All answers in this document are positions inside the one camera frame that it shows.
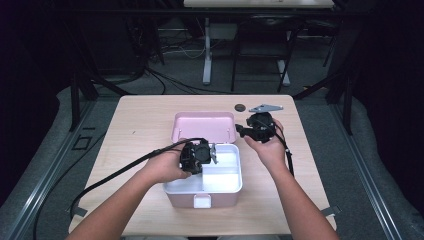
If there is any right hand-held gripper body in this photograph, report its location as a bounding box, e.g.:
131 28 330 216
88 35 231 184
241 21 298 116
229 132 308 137
246 103 284 144

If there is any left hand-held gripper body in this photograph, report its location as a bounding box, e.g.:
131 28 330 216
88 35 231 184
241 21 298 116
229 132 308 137
179 139 219 175

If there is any pink storage box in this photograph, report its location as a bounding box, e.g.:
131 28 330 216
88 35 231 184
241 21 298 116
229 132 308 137
162 111 243 209

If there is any white divided tray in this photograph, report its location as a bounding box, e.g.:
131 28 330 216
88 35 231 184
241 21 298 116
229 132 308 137
163 143 242 195

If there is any person's right hand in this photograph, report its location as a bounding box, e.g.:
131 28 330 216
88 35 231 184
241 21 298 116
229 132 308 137
244 119 288 171

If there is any person's left hand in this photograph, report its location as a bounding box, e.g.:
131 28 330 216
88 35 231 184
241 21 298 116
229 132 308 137
143 139 193 185

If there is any black metal stand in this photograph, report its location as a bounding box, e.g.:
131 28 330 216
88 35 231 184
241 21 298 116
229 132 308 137
293 66 354 136
68 66 134 133

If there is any white background desk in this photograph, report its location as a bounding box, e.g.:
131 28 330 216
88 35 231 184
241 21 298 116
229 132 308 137
183 0 334 87

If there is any black chair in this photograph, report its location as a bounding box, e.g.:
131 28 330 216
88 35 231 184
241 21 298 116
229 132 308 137
230 14 306 94

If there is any grey metal table clip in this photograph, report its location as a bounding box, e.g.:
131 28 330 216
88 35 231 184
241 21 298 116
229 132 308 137
321 205 342 218

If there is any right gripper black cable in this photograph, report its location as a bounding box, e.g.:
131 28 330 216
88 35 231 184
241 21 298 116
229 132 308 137
266 120 296 178

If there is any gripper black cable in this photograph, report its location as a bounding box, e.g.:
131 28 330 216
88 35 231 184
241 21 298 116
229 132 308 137
69 137 204 218
266 120 296 178

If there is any bundle of black floor cables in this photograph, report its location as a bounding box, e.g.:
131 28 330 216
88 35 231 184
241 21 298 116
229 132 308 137
144 66 234 96

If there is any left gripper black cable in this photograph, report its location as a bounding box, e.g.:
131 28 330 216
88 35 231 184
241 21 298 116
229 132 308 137
69 137 204 218

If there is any grey metal floor rail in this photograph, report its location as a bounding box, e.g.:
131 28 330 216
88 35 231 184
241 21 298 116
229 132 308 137
0 99 98 240
333 103 406 240

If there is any black cable on floor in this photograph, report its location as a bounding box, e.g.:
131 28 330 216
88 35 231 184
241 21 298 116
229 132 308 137
33 132 108 240

